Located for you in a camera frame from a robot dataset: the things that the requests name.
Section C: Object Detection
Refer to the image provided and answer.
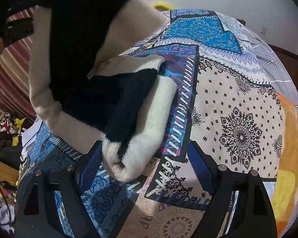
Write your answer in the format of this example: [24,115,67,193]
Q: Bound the white and navy knit sweater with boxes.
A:
[29,0,177,183]

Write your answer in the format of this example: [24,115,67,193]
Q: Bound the orange yellow fleece blanket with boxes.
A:
[271,94,298,237]

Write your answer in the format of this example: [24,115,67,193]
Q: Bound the striped red beige curtain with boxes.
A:
[0,7,38,121]

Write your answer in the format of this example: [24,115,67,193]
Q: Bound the blue patchwork patterned bedspread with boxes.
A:
[17,9,284,237]

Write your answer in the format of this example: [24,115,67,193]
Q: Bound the grey checked bed sheet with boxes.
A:
[216,11,298,164]

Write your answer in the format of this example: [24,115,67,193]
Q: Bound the yellow curved headboard tube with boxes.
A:
[152,2,175,11]

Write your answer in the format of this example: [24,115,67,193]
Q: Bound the white wall socket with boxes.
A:
[260,27,266,35]

